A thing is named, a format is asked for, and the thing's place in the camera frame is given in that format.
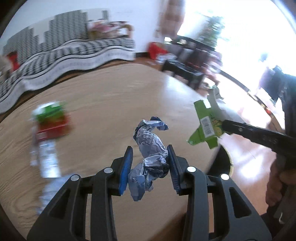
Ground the blue white wrapper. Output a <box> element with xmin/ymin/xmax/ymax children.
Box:
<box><xmin>128</xmin><ymin>116</ymin><xmax>169</xmax><ymax>201</ymax></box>

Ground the green carton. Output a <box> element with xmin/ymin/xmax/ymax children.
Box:
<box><xmin>187</xmin><ymin>85</ymin><xmax>224</xmax><ymax>149</ymax></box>

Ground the black round trash bin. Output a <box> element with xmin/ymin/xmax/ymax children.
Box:
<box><xmin>207</xmin><ymin>146</ymin><xmax>234</xmax><ymax>177</ymax></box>

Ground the person's right hand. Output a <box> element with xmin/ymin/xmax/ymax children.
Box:
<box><xmin>265</xmin><ymin>161</ymin><xmax>296</xmax><ymax>206</ymax></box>

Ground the wooden oval table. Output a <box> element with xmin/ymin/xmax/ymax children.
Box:
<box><xmin>1</xmin><ymin>64</ymin><xmax>216</xmax><ymax>237</ymax></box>

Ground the silver foil wrapper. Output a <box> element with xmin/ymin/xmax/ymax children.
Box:
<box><xmin>31</xmin><ymin>139</ymin><xmax>67</xmax><ymax>214</ymax></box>

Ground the red green snack package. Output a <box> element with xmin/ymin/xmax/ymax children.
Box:
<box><xmin>32</xmin><ymin>101</ymin><xmax>72</xmax><ymax>142</ymax></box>

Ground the black wooden chair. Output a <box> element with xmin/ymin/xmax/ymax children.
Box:
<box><xmin>161</xmin><ymin>36</ymin><xmax>222</xmax><ymax>89</ymax></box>

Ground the black white striped sofa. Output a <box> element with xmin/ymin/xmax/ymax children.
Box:
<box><xmin>1</xmin><ymin>9</ymin><xmax>135</xmax><ymax>113</ymax></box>

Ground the red bag by wall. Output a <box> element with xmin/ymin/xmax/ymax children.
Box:
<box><xmin>147</xmin><ymin>42</ymin><xmax>168</xmax><ymax>60</ymax></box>

